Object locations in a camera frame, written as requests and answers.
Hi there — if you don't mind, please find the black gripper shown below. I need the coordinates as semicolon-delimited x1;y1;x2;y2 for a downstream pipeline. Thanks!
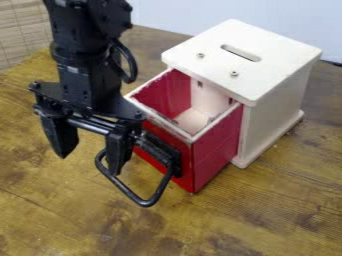
29;49;144;176

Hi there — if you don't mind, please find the white wooden drawer cabinet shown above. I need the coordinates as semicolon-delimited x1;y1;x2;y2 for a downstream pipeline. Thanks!
161;19;322;168

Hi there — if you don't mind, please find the black metal drawer handle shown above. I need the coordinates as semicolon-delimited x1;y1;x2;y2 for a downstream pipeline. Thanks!
93;131;184;208

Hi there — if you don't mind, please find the red drawer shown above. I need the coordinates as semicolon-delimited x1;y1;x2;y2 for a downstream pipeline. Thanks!
125;69;243;193

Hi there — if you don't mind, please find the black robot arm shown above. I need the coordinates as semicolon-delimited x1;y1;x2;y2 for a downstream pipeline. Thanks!
29;0;144;176

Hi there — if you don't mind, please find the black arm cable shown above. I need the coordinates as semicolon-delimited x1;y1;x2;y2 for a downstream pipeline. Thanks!
105;38;139;85

